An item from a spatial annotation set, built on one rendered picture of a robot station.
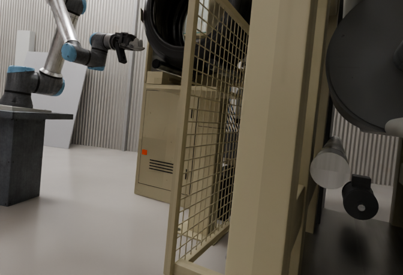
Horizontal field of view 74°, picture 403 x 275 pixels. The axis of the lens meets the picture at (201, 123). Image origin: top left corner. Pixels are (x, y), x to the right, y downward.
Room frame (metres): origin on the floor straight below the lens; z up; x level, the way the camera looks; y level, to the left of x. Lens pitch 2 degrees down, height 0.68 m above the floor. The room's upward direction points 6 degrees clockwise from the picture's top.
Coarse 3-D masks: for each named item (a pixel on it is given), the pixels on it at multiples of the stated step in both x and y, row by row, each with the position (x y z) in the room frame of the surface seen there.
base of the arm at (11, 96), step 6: (6, 90) 1.73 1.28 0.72; (6, 96) 1.72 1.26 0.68; (12, 96) 1.72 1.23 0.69; (18, 96) 1.73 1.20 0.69; (24, 96) 1.76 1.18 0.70; (30, 96) 1.81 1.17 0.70; (0, 102) 1.71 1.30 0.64; (6, 102) 1.70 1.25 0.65; (12, 102) 1.71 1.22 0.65; (18, 102) 1.73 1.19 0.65; (24, 102) 1.75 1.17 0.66; (30, 102) 1.80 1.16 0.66
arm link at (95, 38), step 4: (96, 32) 1.56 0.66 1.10; (100, 32) 1.55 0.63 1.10; (92, 36) 1.54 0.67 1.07; (96, 36) 1.53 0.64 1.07; (100, 36) 1.52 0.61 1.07; (104, 36) 1.50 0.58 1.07; (92, 40) 1.54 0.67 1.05; (96, 40) 1.53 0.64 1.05; (100, 40) 1.51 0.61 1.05; (92, 44) 1.54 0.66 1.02; (96, 44) 1.53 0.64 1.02; (100, 44) 1.52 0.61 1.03; (100, 48) 1.53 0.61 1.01; (104, 48) 1.54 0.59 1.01
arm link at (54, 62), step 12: (72, 0) 1.76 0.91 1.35; (84, 0) 1.82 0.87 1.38; (72, 12) 1.79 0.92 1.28; (84, 12) 1.85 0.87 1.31; (60, 48) 1.84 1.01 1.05; (48, 60) 1.85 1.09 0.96; (60, 60) 1.87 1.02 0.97; (48, 72) 1.86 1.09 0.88; (60, 72) 1.92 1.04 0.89; (48, 84) 1.87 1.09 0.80; (60, 84) 1.94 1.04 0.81
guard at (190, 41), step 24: (192, 0) 0.58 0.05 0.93; (216, 0) 0.70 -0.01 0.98; (192, 24) 0.58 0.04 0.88; (240, 24) 0.86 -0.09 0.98; (192, 48) 0.59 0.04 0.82; (192, 72) 0.59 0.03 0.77; (240, 72) 0.90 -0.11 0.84; (192, 96) 0.62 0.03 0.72; (240, 96) 0.93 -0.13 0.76; (192, 120) 0.63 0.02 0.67; (216, 168) 0.79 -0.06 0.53; (216, 192) 0.80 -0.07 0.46; (192, 216) 0.67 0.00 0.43; (168, 240) 0.59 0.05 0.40; (192, 240) 0.69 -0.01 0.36; (216, 240) 0.82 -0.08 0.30; (168, 264) 0.58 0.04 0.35
